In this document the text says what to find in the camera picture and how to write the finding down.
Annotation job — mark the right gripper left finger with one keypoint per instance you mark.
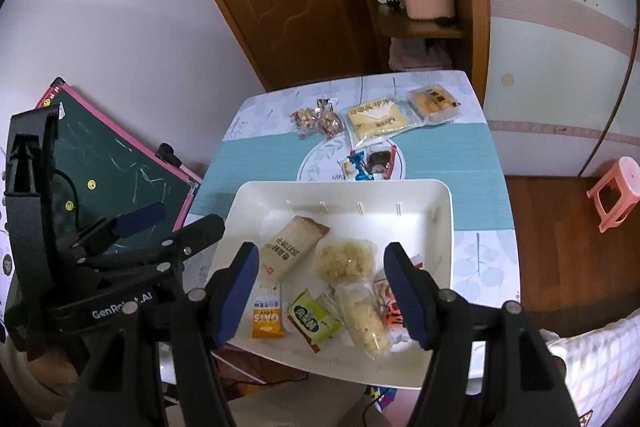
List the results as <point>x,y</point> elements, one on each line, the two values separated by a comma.
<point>121,386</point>

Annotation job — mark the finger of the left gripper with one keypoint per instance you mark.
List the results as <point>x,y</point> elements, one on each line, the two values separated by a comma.
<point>180,246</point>
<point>105,232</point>

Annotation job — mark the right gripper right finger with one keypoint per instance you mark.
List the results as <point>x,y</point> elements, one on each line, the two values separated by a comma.
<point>488,367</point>

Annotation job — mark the green pastry snack packet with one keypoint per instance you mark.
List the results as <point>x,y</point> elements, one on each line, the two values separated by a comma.
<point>313,320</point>

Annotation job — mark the pale rice crisp packet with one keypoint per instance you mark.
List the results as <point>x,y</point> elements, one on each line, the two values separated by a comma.
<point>338,260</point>

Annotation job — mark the nut cluster packet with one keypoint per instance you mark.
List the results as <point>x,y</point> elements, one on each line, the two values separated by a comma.
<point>305,121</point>
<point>328,121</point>

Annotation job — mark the dark seaweed snack packet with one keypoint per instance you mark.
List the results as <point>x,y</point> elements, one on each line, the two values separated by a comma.
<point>381,161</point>

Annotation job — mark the clear packet yellow cookies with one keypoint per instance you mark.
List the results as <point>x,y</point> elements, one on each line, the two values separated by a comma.
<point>434,104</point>

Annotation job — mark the pink framed chalkboard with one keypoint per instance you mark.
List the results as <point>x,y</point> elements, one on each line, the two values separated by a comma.
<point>104,172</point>

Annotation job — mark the beige long bar packet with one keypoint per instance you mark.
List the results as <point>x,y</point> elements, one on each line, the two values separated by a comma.
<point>280,255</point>

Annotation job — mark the orange oats bar packet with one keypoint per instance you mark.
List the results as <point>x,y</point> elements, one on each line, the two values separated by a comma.
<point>267,313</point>

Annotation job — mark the red orange snack packet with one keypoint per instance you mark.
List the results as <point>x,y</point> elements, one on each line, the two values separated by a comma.
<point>390,312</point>

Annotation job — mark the clear puffed snack packet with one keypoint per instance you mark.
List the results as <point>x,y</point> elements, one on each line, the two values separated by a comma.
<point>361,315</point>

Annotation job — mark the white plastic tray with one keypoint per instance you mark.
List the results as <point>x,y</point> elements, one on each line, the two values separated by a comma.
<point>415,213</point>

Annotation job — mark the blue white snack packet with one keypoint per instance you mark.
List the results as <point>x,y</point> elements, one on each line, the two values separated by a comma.
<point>354,167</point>

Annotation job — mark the pink plastic stool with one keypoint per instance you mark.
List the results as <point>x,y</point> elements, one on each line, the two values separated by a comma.
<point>623,179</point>

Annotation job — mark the large yellow cake packet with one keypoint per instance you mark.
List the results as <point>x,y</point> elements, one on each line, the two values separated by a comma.
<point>373,122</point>

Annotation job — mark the patterned teal tablecloth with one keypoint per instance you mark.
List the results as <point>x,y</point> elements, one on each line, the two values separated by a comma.
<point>262,144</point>

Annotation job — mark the folded pink cloth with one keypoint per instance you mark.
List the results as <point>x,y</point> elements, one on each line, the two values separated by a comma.
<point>408,55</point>

